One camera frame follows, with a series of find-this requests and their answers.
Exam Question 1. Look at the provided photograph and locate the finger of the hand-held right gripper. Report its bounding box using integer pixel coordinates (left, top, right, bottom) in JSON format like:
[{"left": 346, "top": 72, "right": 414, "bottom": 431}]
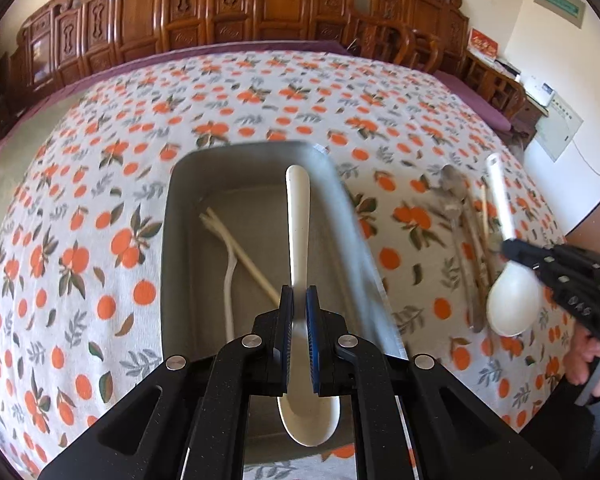
[
  {"left": 502, "top": 238, "right": 552, "bottom": 262},
  {"left": 527, "top": 257, "right": 557, "bottom": 282}
]

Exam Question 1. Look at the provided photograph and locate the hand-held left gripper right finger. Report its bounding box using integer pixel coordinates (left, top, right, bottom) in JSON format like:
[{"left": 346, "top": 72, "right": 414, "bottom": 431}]
[{"left": 305, "top": 285, "right": 563, "bottom": 480}]

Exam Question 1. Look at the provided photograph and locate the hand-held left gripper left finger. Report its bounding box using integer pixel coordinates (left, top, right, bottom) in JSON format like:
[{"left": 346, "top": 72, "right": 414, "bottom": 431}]
[{"left": 39, "top": 284, "right": 293, "bottom": 480}]

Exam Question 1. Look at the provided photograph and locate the white rice spoon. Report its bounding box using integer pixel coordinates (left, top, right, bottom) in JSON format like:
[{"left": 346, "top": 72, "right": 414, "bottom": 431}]
[
  {"left": 277, "top": 165, "right": 341, "bottom": 447},
  {"left": 485, "top": 154, "right": 544, "bottom": 337}
]

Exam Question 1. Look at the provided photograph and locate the metal tray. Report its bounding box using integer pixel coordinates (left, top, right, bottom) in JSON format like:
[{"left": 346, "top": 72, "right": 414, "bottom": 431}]
[{"left": 158, "top": 141, "right": 410, "bottom": 466}]

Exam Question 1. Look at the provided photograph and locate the person's right hand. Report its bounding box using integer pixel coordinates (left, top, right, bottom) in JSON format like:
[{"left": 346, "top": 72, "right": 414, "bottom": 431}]
[{"left": 565, "top": 331, "right": 600, "bottom": 398}]

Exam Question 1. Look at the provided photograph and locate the white plastic fork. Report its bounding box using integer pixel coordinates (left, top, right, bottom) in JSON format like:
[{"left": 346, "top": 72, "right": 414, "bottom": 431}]
[{"left": 198, "top": 208, "right": 239, "bottom": 343}]

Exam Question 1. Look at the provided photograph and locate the wooden chopsticks pair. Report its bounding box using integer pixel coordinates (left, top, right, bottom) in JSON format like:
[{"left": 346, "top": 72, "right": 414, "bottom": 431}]
[{"left": 205, "top": 208, "right": 282, "bottom": 306}]

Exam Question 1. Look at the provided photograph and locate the metal fork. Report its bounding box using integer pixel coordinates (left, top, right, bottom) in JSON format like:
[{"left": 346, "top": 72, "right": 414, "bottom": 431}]
[{"left": 442, "top": 192, "right": 486, "bottom": 333}]

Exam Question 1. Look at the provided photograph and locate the person's dark clothing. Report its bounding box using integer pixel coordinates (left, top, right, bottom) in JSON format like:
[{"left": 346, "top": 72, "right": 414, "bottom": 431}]
[{"left": 522, "top": 385, "right": 600, "bottom": 480}]

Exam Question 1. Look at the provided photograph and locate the wooden side table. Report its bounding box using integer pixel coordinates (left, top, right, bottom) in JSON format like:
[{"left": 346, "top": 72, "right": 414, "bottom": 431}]
[{"left": 464, "top": 52, "right": 543, "bottom": 137}]

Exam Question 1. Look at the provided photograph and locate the white device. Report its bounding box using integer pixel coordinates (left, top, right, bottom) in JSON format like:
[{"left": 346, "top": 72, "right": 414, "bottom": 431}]
[{"left": 522, "top": 76, "right": 556, "bottom": 106}]

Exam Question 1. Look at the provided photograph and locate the red box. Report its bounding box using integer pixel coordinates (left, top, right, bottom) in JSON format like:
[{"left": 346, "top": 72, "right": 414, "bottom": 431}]
[{"left": 466, "top": 27, "right": 501, "bottom": 63}]

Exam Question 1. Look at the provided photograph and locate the round-back wooden chair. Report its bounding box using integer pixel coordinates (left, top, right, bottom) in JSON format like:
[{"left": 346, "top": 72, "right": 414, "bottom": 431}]
[
  {"left": 347, "top": 14, "right": 417, "bottom": 67},
  {"left": 410, "top": 30, "right": 447, "bottom": 75}
]

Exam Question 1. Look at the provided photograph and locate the orange print tablecloth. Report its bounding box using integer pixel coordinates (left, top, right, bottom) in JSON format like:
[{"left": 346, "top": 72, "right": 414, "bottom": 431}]
[{"left": 0, "top": 50, "right": 576, "bottom": 480}]

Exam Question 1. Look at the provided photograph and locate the carved wooden armchair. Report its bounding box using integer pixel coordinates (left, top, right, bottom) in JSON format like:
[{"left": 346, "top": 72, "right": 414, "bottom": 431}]
[
  {"left": 370, "top": 0, "right": 472, "bottom": 68},
  {"left": 7, "top": 2, "right": 118, "bottom": 106}
]

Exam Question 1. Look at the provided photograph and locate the large carved wooden sofa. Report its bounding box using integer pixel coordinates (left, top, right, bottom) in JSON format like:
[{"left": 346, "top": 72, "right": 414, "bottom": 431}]
[{"left": 95, "top": 0, "right": 363, "bottom": 63}]

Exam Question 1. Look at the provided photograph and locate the thin wall cable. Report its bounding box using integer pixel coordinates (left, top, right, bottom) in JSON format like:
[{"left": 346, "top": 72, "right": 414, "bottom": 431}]
[{"left": 572, "top": 137, "right": 600, "bottom": 181}]

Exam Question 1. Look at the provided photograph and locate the white wall panel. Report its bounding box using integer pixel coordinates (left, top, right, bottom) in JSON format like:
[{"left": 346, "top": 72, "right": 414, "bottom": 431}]
[{"left": 532, "top": 91, "right": 585, "bottom": 162}]

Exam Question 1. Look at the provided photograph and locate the green wall sign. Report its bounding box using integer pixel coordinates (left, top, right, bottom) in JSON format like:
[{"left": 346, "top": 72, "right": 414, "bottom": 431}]
[{"left": 535, "top": 0, "right": 587, "bottom": 28}]

